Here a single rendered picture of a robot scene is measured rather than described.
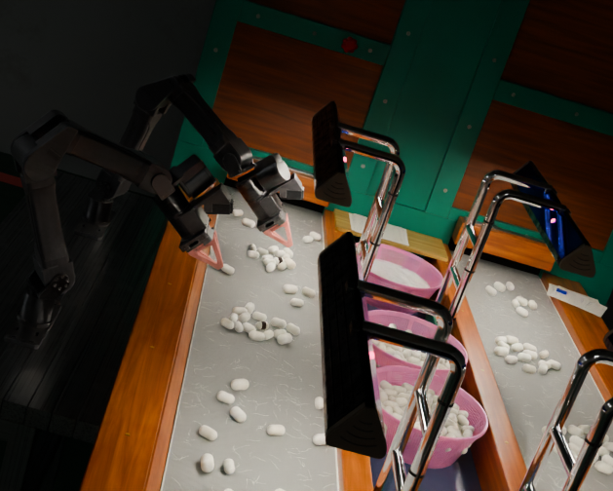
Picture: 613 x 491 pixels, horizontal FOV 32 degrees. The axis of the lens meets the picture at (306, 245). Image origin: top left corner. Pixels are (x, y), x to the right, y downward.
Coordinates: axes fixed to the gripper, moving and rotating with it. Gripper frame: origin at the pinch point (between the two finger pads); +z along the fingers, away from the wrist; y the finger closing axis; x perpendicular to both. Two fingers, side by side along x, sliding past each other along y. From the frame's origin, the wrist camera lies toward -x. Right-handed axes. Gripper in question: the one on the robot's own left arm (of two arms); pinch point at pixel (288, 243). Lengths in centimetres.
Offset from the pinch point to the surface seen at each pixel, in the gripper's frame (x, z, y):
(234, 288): 12.7, -3.1, -18.0
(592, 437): -45, 17, -104
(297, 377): 3, 8, -52
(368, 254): -16.2, 10.3, -6.9
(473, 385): -25, 38, -36
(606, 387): -49, 64, -21
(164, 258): 22.1, -17.8, -17.8
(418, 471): -20, 8, -104
